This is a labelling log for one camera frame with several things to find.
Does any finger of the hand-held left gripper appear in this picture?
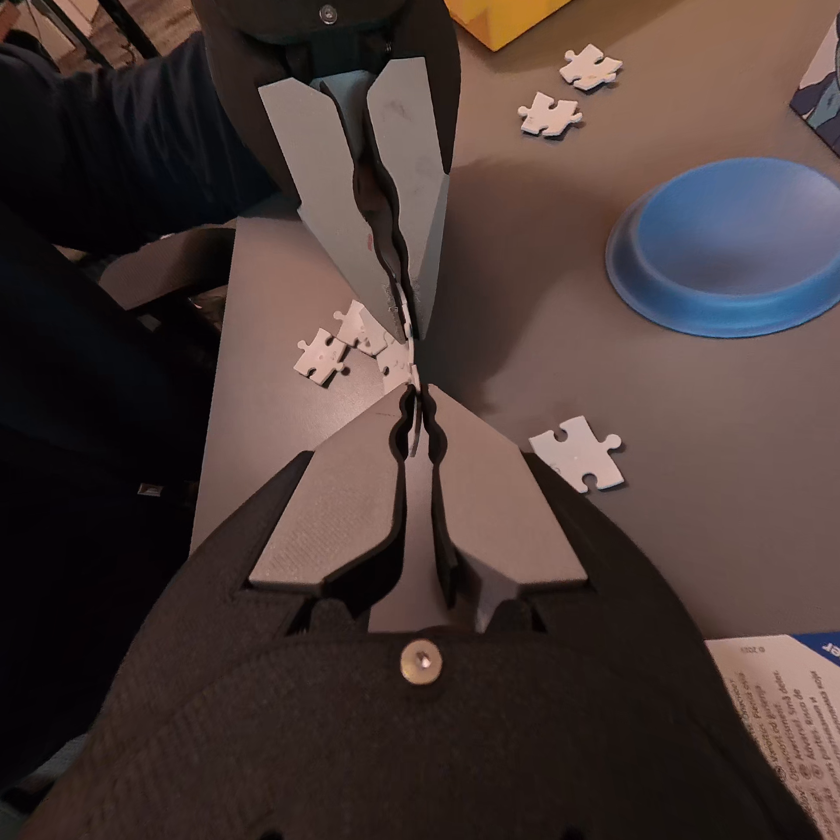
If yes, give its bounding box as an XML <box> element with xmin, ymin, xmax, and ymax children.
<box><xmin>364</xmin><ymin>58</ymin><xmax>452</xmax><ymax>341</ymax></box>
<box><xmin>258</xmin><ymin>77</ymin><xmax>411</xmax><ymax>343</ymax></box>

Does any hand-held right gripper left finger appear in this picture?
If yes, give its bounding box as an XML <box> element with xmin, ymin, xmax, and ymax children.
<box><xmin>247</xmin><ymin>385</ymin><xmax>417</xmax><ymax>616</ymax></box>

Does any person's left forearm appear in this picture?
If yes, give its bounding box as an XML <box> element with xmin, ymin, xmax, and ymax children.
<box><xmin>0</xmin><ymin>29</ymin><xmax>283</xmax><ymax>253</ymax></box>

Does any white instruction leaflet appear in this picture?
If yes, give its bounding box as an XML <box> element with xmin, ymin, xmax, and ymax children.
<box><xmin>705</xmin><ymin>631</ymin><xmax>840</xmax><ymax>840</ymax></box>

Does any blue white puzzle piece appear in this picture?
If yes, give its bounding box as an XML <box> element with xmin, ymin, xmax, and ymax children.
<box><xmin>384</xmin><ymin>282</ymin><xmax>421</xmax><ymax>385</ymax></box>
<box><xmin>406</xmin><ymin>377</ymin><xmax>429</xmax><ymax>459</ymax></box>

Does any blue round puzzle stand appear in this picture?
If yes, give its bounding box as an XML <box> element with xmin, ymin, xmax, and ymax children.
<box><xmin>605</xmin><ymin>156</ymin><xmax>840</xmax><ymax>339</ymax></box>

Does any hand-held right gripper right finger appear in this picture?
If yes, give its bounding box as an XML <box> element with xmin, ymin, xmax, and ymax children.
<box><xmin>427</xmin><ymin>385</ymin><xmax>589</xmax><ymax>632</ymax></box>

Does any cartoon puzzle box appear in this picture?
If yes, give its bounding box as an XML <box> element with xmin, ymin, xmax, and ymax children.
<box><xmin>789</xmin><ymin>13</ymin><xmax>840</xmax><ymax>158</ymax></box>

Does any yellow storage bin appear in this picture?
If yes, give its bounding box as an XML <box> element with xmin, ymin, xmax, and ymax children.
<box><xmin>445</xmin><ymin>0</ymin><xmax>573</xmax><ymax>52</ymax></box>

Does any person's dark clothed body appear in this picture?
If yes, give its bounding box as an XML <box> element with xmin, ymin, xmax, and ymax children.
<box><xmin>0</xmin><ymin>197</ymin><xmax>221</xmax><ymax>788</ymax></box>

